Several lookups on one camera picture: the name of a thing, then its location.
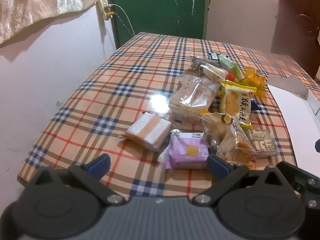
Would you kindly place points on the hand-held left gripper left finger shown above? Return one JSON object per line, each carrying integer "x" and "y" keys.
{"x": 100, "y": 163}

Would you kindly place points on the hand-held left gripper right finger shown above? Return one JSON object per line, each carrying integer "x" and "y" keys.
{"x": 217, "y": 167}

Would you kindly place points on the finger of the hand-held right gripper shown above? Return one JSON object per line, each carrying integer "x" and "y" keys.
{"x": 317, "y": 145}
{"x": 297, "y": 173}

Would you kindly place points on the clear pastry packet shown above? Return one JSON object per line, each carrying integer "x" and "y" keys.
{"x": 232, "y": 142}

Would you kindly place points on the white cardboard tray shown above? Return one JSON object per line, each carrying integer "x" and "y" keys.
{"x": 295, "y": 120}

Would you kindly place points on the purple snack packet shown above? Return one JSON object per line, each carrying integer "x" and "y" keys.
{"x": 186, "y": 152}

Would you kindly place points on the brown patterned snack packet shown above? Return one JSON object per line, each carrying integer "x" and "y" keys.
{"x": 263, "y": 142}

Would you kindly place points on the beige taped snack packet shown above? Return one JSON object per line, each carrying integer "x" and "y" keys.
{"x": 147, "y": 131}

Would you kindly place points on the yellow biscuit packet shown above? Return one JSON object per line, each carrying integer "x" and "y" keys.
{"x": 236, "y": 105}

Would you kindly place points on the clear cracker packet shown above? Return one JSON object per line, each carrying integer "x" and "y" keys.
{"x": 192, "y": 97}

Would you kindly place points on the light green snack packet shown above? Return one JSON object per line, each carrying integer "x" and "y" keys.
{"x": 231, "y": 66}

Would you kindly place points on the dark green snack packet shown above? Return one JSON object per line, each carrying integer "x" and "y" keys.
{"x": 213, "y": 56}

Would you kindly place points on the blue snack packet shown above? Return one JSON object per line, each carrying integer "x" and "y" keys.
{"x": 254, "y": 106}

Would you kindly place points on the orange yellow snack packet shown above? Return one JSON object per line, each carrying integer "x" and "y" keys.
{"x": 253, "y": 80}

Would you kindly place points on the red white snack packet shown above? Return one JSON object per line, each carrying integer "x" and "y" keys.
{"x": 215, "y": 72}

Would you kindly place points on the clear brown cookie packet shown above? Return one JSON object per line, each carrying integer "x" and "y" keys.
{"x": 196, "y": 63}

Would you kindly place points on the brown wooden door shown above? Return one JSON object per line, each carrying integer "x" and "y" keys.
{"x": 300, "y": 5}

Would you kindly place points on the cream power strip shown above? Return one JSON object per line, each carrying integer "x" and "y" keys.
{"x": 102, "y": 7}

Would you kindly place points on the green cabinet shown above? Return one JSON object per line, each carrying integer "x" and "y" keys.
{"x": 150, "y": 5}

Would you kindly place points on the beige patterned curtain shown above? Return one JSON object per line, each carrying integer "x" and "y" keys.
{"x": 37, "y": 0}

